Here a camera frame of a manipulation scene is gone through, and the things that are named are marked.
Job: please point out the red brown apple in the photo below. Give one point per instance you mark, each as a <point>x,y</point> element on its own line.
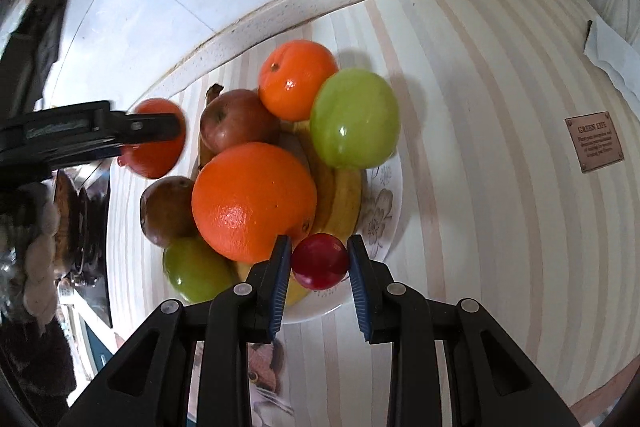
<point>243,118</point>

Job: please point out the cat print mat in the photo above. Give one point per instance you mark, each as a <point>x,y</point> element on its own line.
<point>270,394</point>

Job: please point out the white floral plate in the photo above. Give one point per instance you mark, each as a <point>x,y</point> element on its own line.
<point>377,224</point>

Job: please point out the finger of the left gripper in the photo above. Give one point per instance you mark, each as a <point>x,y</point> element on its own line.
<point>143,128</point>

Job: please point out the brown label patch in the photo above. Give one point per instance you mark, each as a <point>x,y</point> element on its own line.
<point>595,140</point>

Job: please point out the white folded paper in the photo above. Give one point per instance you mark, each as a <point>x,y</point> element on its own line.
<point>607,50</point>

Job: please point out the green apple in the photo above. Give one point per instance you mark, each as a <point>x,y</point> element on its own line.
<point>195,270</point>
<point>355,120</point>

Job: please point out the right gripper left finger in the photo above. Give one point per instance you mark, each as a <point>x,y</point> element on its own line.
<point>147,382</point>

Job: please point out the long spotted banana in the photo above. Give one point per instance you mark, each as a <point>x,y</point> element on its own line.
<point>208,148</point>

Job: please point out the steel pot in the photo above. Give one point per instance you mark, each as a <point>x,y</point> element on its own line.
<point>80,242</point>

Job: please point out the large orange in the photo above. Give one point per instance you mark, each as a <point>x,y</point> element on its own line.
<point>247,196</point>

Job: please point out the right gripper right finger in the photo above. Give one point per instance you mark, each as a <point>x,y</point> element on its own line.
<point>491,380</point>

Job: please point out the dark brown apple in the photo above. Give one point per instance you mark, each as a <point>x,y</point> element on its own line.
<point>165,210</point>

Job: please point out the short yellow banana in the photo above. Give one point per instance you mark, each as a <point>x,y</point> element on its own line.
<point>339,191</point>

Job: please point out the small mandarin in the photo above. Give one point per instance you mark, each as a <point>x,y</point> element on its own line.
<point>291,77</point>
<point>155,159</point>

